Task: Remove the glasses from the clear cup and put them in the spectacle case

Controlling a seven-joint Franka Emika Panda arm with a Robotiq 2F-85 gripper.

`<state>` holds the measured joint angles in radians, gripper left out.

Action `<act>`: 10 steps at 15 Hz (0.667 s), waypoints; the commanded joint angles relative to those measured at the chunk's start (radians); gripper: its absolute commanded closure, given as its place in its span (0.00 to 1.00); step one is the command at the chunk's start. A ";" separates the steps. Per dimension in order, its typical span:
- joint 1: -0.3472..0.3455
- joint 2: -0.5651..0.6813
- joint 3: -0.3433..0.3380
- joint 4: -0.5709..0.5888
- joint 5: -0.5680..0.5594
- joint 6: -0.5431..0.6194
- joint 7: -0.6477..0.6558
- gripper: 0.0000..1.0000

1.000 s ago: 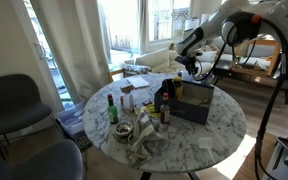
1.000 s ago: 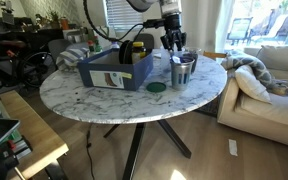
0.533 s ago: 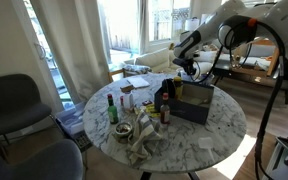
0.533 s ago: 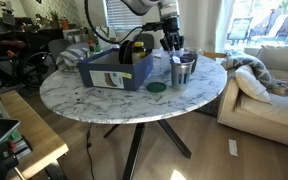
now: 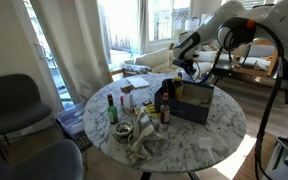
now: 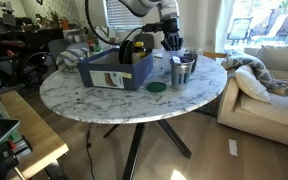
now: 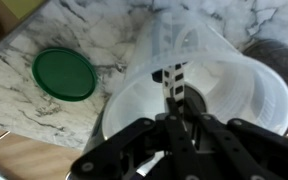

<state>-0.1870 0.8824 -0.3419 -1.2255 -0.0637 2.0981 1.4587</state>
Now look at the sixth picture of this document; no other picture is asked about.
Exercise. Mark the white window blinds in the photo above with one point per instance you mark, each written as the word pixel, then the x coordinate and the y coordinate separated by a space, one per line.
pixel 124 23

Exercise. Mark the light wooden bench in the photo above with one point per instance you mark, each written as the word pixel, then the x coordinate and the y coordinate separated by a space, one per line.
pixel 34 133

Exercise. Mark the wooden chair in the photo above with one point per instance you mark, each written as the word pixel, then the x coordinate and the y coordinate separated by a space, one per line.
pixel 215 55

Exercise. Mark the dark patterned rug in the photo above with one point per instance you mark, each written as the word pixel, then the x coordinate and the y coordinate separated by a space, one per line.
pixel 212 106

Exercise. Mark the white paper slip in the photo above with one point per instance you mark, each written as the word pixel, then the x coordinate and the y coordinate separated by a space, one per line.
pixel 233 147

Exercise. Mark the striped kitchen towel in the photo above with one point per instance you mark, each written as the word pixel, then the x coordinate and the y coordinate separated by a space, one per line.
pixel 69 58

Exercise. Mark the bicycle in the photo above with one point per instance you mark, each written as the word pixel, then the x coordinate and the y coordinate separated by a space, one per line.
pixel 12 44

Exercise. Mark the grey metal equipment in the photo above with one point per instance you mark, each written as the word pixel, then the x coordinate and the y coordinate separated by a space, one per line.
pixel 14 23

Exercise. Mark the orange jar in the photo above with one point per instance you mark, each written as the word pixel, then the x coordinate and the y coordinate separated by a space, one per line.
pixel 64 24

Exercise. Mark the green round lid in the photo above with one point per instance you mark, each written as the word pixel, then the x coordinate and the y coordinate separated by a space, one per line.
pixel 156 87

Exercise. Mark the beige curtain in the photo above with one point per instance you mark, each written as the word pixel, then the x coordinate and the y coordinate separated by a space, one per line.
pixel 200 23

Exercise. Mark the clear plastic cup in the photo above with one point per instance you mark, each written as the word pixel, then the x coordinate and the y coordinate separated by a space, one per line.
pixel 166 65

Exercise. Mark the black table base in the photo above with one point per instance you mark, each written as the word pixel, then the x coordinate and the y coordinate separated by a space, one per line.
pixel 134 150

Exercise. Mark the outdoor lounger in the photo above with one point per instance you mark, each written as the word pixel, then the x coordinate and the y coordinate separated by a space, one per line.
pixel 274 28

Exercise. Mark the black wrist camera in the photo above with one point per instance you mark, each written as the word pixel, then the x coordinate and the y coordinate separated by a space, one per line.
pixel 154 27

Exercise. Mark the blue white crumpled wrapper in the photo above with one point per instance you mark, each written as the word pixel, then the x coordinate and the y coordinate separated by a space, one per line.
pixel 180 60

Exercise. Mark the blue cardboard shoe box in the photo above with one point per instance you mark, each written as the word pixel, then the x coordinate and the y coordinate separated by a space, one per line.
pixel 137 73

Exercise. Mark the green glass bottle red cap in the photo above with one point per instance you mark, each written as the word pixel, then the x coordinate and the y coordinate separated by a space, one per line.
pixel 98 48

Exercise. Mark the black sideboard cabinet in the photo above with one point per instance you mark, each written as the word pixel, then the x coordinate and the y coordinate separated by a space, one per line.
pixel 47 35

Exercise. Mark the grey white patterned pillow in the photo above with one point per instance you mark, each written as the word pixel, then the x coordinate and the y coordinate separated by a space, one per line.
pixel 250 66

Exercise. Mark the dark metal can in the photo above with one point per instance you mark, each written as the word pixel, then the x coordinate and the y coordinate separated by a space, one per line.
pixel 193 55

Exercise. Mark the dark outdoor chair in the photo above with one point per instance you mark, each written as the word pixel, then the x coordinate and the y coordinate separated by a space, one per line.
pixel 239 30

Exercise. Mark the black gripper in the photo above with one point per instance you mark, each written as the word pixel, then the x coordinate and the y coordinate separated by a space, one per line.
pixel 171 26

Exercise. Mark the brown hot sauce bottle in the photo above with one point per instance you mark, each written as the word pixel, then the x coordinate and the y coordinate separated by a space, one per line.
pixel 91 48

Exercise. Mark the cream sofa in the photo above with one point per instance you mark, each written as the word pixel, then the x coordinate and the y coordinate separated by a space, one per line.
pixel 267 116

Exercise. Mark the green potted plant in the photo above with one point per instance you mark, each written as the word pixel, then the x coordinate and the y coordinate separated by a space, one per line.
pixel 52 18

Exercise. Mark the jar with yellow lid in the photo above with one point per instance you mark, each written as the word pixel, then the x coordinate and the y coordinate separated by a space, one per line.
pixel 138 53

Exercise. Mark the plain white pillow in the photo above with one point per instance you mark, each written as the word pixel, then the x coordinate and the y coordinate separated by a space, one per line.
pixel 250 86

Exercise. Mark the metal cup with blue stripes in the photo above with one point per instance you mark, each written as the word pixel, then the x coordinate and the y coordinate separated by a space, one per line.
pixel 180 78

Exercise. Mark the grey upholstered chair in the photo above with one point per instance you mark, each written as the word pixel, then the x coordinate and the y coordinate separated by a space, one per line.
pixel 59 48

